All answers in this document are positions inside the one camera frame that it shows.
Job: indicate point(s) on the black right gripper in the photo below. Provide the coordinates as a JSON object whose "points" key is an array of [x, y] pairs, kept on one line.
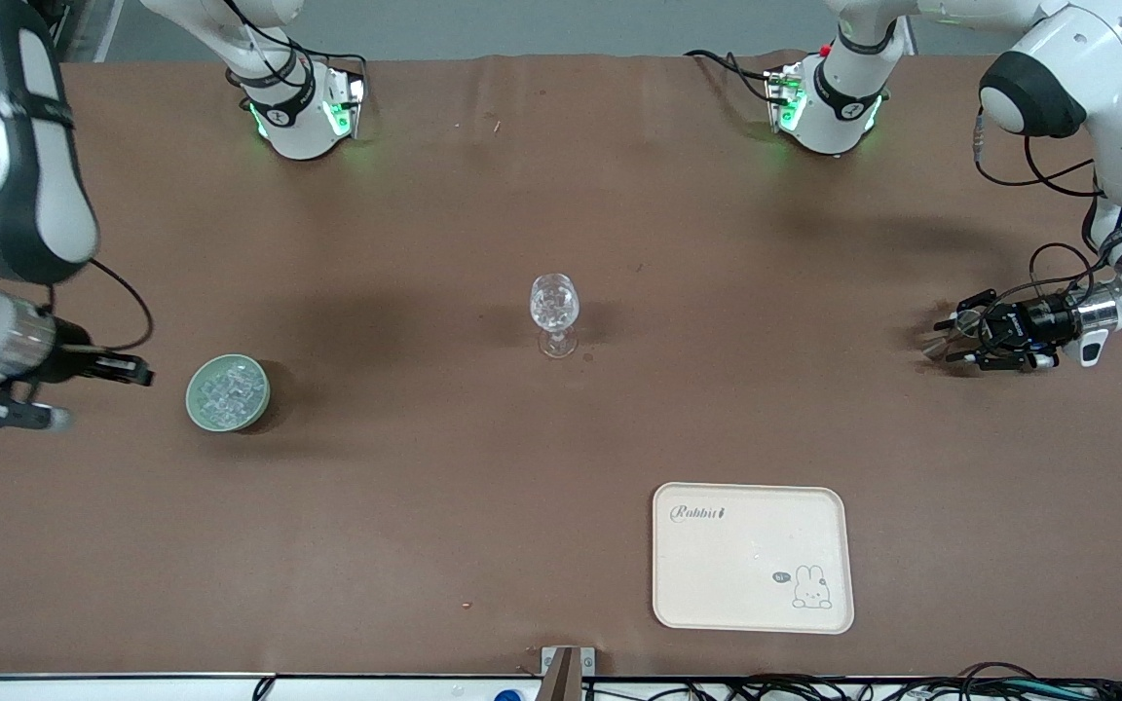
{"points": [[71, 359]]}

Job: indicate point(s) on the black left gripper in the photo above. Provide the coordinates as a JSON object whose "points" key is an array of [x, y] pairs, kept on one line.
{"points": [[1036, 320]]}

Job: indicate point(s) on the silver metal jigger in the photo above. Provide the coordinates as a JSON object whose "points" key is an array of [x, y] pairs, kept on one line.
{"points": [[933, 349]]}

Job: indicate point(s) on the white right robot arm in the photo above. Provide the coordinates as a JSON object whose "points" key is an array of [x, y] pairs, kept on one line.
{"points": [[25, 195]]}

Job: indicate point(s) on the clear ice cube pile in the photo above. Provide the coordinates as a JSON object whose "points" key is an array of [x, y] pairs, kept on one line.
{"points": [[227, 391]]}

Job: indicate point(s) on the clear wine glass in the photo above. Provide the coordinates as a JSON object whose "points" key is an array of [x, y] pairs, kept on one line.
{"points": [[554, 302]]}

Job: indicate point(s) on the green ceramic bowl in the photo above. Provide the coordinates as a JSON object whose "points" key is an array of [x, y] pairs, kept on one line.
{"points": [[191, 397]]}

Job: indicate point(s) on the cream rabbit print tray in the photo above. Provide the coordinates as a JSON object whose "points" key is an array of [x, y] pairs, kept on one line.
{"points": [[746, 555]]}

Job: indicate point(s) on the brown table mat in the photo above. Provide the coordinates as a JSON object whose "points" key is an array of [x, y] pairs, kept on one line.
{"points": [[425, 506]]}

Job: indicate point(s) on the blue bottle cap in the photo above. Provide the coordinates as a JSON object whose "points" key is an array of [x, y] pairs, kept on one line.
{"points": [[506, 695]]}

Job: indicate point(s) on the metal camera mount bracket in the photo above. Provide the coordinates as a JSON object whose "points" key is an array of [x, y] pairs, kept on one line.
{"points": [[561, 672]]}

